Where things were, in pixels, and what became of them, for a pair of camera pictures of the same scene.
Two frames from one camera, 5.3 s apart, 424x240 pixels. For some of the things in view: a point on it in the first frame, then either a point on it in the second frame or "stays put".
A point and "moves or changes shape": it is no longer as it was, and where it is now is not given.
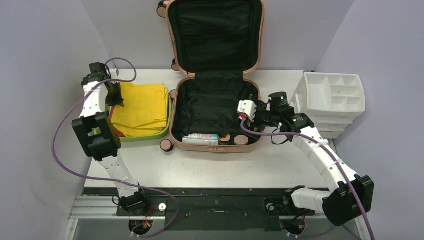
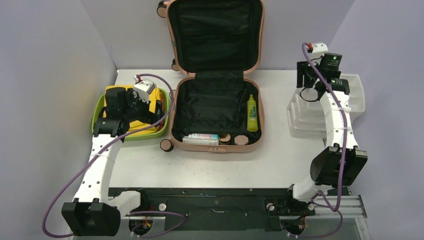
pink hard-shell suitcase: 217,43 stays put
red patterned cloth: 119,133 moves or changes shape
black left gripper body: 114,96 to 141,112
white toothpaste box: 206,139 stays put
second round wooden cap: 241,140 stays put
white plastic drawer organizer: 330,100 stays put
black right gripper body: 256,117 to 305,74
